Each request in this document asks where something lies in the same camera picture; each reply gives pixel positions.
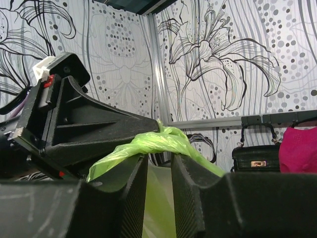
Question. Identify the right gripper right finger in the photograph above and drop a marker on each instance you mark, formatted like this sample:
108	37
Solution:
242	205

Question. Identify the black leather handbag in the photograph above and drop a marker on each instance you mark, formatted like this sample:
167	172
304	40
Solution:
262	158

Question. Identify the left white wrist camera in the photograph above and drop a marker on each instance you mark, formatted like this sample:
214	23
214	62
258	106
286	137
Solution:
40	69

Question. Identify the green plastic trash bag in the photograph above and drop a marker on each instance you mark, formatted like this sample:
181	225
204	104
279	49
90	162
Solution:
159	217

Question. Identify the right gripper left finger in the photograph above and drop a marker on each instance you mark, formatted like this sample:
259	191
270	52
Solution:
110	206

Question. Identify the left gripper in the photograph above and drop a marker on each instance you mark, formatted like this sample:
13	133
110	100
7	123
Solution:
60	125

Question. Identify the magenta fabric bag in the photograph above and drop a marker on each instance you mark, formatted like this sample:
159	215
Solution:
298	151

